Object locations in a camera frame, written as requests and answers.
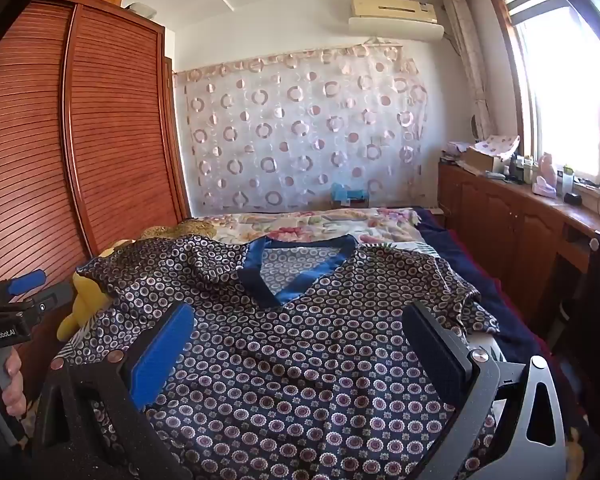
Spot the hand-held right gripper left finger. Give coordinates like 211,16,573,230
32,301,196,480

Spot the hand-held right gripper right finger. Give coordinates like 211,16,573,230
401,301,567,480

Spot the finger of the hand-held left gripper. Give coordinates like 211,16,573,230
32,282,75,313
0,269,47,302

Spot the patterned navy pajama top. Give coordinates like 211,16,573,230
52,234,501,480

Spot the person's left hand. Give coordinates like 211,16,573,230
0,347,28,426

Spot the yellow plush toy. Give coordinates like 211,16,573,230
56,240,134,342

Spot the navy blanket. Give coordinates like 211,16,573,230
414,206,556,356

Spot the wooden slatted wardrobe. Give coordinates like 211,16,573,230
0,0,191,411

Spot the wooden side cabinet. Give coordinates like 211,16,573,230
437,160,600,343

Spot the blue toy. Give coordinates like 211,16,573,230
330,182,370,207

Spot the floral bedsheet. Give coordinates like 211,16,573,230
182,207,448,261

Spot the pink figurine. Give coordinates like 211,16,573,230
532,152,559,197

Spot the white bottle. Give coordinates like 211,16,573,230
555,164,576,199

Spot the sheer curtain with circles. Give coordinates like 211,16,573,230
172,40,429,214

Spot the white window curtain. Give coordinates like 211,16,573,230
442,0,497,142

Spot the window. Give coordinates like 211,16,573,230
487,0,600,188

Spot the white air conditioner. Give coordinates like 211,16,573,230
348,0,445,42

